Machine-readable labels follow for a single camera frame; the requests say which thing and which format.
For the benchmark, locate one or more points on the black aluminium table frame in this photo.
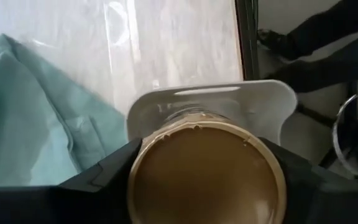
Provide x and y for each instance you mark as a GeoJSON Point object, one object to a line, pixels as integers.
{"type": "Point", "coordinates": [247, 37]}

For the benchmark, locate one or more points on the teal cloth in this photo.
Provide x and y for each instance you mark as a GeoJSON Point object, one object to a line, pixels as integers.
{"type": "Point", "coordinates": [26, 124]}

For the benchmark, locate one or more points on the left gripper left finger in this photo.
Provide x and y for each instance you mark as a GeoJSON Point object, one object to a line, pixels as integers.
{"type": "Point", "coordinates": [42, 205]}

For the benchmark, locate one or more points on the clear plastic bin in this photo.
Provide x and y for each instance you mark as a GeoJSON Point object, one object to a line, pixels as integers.
{"type": "Point", "coordinates": [259, 102]}

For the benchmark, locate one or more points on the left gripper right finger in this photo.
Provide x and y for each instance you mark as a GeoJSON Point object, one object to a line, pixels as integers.
{"type": "Point", "coordinates": [328, 202]}

